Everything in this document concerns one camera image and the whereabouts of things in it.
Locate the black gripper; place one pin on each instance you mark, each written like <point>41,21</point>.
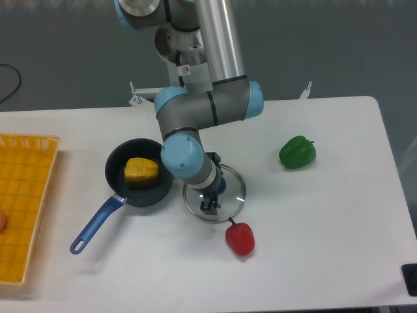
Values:
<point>210,186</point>

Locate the glass pot lid blue knob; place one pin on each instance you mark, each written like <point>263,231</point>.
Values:
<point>231,198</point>

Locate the yellow bell pepper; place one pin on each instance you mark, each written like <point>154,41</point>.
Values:
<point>140,173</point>

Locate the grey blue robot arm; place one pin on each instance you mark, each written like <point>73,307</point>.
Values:
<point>181,115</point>

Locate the red bell pepper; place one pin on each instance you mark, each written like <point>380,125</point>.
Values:
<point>240,238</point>

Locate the green bell pepper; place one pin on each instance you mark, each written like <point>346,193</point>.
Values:
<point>297,153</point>

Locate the yellow woven basket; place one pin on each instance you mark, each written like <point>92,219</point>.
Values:
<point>27,162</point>

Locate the black device at table corner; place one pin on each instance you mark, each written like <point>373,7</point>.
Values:
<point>409,272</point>

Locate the dark pot with blue handle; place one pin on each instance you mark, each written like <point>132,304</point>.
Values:
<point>114,172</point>

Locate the white table clamp bracket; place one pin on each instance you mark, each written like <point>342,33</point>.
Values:
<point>306,92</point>

